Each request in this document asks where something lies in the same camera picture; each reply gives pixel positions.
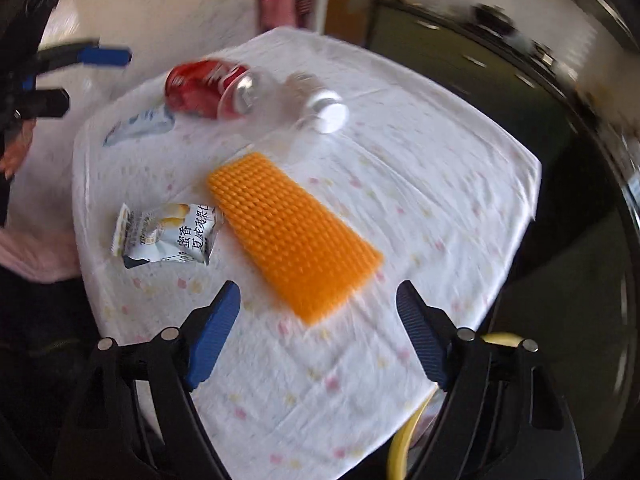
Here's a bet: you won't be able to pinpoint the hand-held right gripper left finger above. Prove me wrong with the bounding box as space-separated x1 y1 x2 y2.
65 280 242 480

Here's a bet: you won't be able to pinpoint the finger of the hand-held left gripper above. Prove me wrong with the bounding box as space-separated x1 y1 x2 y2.
12 74 71 121
35 40 133 73

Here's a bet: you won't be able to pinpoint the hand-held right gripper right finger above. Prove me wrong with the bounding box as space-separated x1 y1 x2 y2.
395 280 571 480

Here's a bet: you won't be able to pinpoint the white toothpaste tube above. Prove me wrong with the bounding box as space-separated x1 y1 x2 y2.
102 105 176 148

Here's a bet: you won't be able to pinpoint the red soda can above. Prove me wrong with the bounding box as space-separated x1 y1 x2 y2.
165 60 251 121

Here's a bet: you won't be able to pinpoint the yellow rim trash bin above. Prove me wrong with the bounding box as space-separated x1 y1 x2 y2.
389 332 523 480

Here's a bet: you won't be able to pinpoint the white snack packet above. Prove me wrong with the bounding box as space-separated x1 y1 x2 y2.
110 202 224 271

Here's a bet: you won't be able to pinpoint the orange spiky mat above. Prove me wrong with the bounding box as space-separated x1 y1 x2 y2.
207 152 386 327

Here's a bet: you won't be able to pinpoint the clear plastic cup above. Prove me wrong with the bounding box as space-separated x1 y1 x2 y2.
217 67 297 142

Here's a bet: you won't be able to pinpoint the small white bottle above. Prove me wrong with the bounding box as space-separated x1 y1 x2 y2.
287 72 351 136

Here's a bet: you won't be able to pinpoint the person's left forearm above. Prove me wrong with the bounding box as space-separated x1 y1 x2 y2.
0 227 78 281

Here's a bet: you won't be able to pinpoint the person's left hand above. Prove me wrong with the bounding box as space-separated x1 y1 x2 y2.
0 127 32 181

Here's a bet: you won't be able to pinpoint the white dotted tablecloth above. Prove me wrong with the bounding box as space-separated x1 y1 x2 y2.
72 27 543 480

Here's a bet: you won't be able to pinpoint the green lower cabinets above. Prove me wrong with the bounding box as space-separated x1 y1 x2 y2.
367 0 640 281

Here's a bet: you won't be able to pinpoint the wooden door frame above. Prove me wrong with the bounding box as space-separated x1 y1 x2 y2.
325 0 418 45

